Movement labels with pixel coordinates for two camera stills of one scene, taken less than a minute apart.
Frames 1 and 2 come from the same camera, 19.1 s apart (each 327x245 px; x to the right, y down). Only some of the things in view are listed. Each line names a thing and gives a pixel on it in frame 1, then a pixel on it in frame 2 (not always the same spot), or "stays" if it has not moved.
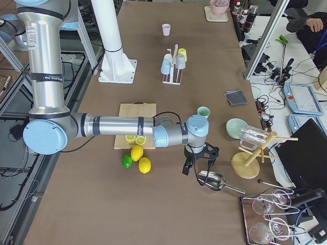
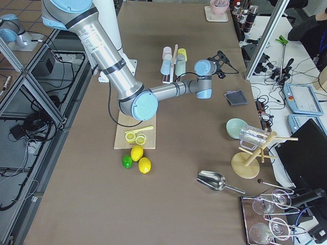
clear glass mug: x=252 y=138 stays
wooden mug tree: x=246 y=165 stays
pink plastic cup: x=166 y=28 -> x=167 y=53
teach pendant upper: x=301 y=99 stays
